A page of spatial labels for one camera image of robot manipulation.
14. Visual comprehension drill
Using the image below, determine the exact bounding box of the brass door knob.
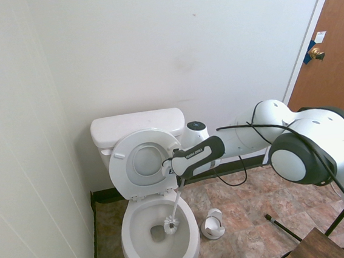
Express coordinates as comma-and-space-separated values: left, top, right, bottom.
308, 46, 327, 62

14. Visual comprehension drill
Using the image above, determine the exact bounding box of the brown wooden door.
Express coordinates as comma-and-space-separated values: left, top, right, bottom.
277, 0, 344, 149

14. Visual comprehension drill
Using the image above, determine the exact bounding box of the white toilet brush holder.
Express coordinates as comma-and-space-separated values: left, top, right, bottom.
199, 207, 227, 242

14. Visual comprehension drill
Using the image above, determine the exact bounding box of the white door frame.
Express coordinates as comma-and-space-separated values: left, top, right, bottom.
272, 0, 344, 104

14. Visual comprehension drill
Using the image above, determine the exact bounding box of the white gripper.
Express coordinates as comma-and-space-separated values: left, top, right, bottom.
160, 155, 188, 191

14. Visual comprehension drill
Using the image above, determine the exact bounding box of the white toilet seat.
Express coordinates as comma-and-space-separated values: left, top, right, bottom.
105, 125, 189, 204

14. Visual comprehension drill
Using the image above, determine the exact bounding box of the blue tape strip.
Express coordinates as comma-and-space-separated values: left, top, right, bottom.
302, 39, 320, 66

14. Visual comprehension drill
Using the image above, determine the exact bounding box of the black camera tripod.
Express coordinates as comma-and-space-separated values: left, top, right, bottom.
265, 206, 344, 258

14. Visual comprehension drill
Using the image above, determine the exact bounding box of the white paper note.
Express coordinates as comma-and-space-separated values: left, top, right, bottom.
313, 30, 329, 44

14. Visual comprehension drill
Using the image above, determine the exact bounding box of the white toilet brush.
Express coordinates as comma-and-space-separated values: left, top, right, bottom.
159, 185, 189, 236

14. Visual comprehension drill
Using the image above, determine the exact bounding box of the dark wooden table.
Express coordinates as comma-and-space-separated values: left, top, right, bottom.
286, 224, 344, 258

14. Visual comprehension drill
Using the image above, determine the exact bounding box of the white toilet tank lid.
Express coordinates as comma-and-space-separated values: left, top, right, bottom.
89, 106, 188, 145

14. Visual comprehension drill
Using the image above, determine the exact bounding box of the black floor cable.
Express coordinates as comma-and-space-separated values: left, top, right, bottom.
272, 249, 295, 258

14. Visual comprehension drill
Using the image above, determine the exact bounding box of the white toilet tank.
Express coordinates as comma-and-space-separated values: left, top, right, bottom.
95, 124, 189, 174

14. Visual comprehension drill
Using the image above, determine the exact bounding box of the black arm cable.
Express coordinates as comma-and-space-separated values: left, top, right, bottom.
205, 93, 344, 253

